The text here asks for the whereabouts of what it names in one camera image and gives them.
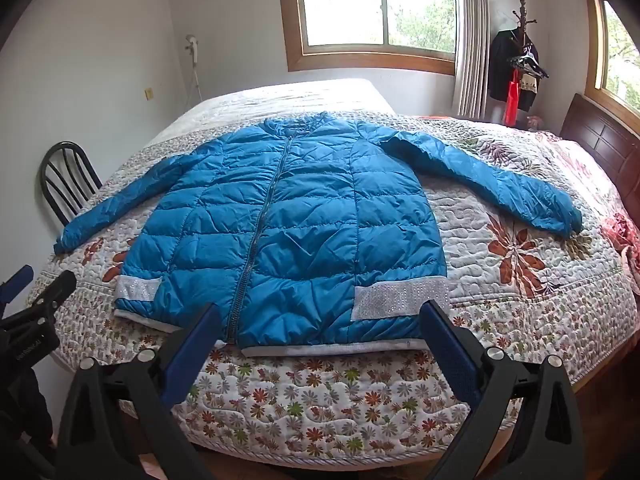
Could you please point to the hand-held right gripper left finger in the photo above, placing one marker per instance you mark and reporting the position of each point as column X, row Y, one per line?
column 199, row 332

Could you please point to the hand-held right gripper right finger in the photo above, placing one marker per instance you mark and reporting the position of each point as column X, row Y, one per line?
column 450, row 345

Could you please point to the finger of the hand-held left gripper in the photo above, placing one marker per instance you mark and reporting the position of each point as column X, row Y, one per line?
column 52, row 292
column 15, row 284

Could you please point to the blue puffer jacket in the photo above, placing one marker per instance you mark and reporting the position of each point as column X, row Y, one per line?
column 310, row 220

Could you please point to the black clothes hanger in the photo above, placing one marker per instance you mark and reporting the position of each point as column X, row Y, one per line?
column 530, row 62

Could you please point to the bed with floral quilt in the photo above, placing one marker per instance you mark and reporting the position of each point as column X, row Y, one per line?
column 500, row 270

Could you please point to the black metal chair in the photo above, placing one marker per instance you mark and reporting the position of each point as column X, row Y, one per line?
column 65, row 170

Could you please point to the red floral blanket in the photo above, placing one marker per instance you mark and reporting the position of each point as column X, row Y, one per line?
column 617, row 230

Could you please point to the orange cloth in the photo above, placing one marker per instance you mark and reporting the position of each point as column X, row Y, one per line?
column 440, row 118

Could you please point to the dark wooden headboard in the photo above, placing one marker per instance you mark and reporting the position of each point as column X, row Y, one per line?
column 605, row 147

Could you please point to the red bag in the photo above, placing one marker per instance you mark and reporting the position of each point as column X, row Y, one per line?
column 512, row 97

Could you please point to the white pleated curtain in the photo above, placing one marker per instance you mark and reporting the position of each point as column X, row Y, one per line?
column 472, row 35

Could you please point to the wooden coat rack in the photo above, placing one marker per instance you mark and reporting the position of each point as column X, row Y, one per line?
column 524, row 20

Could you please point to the wooden framed window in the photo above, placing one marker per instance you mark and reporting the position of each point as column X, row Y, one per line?
column 380, row 5
column 617, row 50

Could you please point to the white wall-mounted device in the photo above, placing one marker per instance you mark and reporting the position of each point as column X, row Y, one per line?
column 193, row 47

